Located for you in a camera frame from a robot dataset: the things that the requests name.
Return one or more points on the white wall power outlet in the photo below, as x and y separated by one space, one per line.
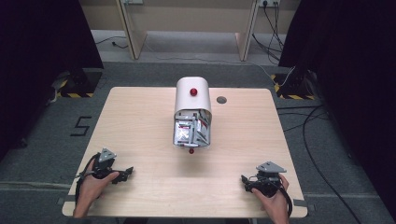
269 2

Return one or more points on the white roll-top box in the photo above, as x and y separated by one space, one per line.
191 102

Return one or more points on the person's left hand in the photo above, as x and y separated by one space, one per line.
93 185

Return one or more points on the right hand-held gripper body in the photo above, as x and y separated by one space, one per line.
268 179

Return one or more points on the person's right hand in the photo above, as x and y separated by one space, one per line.
274 202

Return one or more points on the stand base with hazard stripes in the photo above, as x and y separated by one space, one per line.
81 84
292 87

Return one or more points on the dark curtain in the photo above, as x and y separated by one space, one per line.
40 62
351 77

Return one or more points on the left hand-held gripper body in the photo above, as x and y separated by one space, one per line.
103 161

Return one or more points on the pile of silver sachets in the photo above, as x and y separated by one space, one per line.
188 129

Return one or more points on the beige background desk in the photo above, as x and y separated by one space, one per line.
186 18

